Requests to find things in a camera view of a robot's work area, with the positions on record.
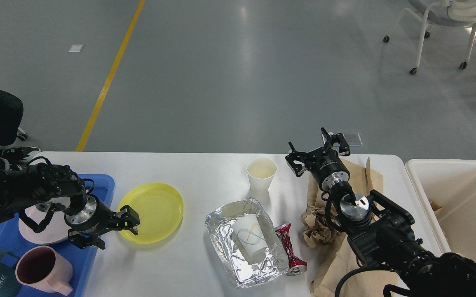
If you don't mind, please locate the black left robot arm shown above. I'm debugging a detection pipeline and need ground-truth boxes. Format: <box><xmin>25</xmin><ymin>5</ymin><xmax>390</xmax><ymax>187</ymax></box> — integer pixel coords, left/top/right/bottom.
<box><xmin>0</xmin><ymin>157</ymin><xmax>141</xmax><ymax>249</ymax></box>

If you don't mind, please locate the yellow plastic plate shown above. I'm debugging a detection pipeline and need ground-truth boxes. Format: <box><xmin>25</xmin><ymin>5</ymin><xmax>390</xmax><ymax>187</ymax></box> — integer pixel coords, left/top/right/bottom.
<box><xmin>118</xmin><ymin>182</ymin><xmax>184</xmax><ymax>245</ymax></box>

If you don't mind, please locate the white paper cup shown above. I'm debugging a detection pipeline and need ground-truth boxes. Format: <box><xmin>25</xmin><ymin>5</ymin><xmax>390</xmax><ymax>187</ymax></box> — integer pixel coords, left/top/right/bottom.
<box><xmin>246</xmin><ymin>158</ymin><xmax>278</xmax><ymax>196</ymax></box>

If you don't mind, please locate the pink plate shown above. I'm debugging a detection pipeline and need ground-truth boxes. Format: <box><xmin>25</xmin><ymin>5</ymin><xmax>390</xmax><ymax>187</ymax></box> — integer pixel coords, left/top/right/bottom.
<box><xmin>19</xmin><ymin>205</ymin><xmax>70</xmax><ymax>245</ymax></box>

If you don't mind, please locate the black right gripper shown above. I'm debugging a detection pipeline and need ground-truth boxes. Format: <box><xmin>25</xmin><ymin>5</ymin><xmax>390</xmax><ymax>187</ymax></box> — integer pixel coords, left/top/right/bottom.
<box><xmin>285</xmin><ymin>127</ymin><xmax>351</xmax><ymax>192</ymax></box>

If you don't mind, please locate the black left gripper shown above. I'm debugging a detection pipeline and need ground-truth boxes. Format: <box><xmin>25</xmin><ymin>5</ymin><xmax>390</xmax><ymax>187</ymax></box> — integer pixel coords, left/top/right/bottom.
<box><xmin>65</xmin><ymin>194</ymin><xmax>141</xmax><ymax>250</ymax></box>

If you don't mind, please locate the aluminium foil tray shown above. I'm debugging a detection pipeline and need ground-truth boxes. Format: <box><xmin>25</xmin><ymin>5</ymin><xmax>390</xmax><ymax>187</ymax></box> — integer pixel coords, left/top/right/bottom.
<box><xmin>204</xmin><ymin>198</ymin><xmax>289</xmax><ymax>288</ymax></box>

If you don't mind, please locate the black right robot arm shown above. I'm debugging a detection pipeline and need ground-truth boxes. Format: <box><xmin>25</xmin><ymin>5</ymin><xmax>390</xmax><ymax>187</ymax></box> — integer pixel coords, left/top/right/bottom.
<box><xmin>285</xmin><ymin>128</ymin><xmax>476</xmax><ymax>297</ymax></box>

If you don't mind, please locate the white floor label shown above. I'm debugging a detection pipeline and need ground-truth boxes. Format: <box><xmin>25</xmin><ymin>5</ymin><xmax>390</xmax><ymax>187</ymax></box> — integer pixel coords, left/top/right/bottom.
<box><xmin>68</xmin><ymin>45</ymin><xmax>84</xmax><ymax>53</ymax></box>

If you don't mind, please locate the brown paper bag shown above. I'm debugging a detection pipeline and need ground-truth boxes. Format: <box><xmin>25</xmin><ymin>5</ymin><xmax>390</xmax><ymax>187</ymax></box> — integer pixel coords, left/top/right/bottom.
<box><xmin>307</xmin><ymin>157</ymin><xmax>399</xmax><ymax>297</ymax></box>

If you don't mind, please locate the white rolling chair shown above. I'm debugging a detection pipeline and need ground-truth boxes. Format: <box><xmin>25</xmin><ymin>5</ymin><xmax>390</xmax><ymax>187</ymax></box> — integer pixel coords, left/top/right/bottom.
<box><xmin>383</xmin><ymin>0</ymin><xmax>476</xmax><ymax>75</ymax></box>

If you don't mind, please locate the crushed red can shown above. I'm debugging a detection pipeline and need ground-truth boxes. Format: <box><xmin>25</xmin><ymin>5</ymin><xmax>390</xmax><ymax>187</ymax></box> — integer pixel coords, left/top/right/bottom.
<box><xmin>275</xmin><ymin>222</ymin><xmax>307</xmax><ymax>276</ymax></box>

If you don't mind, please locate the transparent floor plate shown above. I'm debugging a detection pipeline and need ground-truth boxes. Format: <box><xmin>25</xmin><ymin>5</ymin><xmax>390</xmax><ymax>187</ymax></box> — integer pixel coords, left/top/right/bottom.
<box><xmin>322</xmin><ymin>133</ymin><xmax>363</xmax><ymax>147</ymax></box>

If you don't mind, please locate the crumpled brown paper ball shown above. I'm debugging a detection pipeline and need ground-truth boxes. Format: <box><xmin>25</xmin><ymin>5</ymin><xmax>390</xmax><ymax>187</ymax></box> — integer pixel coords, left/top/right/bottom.
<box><xmin>301</xmin><ymin>207</ymin><xmax>340</xmax><ymax>248</ymax></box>

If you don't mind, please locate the white plastic bin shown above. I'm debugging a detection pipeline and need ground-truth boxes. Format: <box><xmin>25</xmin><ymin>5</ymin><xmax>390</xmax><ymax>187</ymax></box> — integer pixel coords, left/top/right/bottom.
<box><xmin>405</xmin><ymin>159</ymin><xmax>476</xmax><ymax>262</ymax></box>

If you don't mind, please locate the pink mug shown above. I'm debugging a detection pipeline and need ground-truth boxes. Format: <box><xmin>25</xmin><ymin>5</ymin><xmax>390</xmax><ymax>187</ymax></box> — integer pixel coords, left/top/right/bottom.
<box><xmin>15</xmin><ymin>245</ymin><xmax>74</xmax><ymax>296</ymax></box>

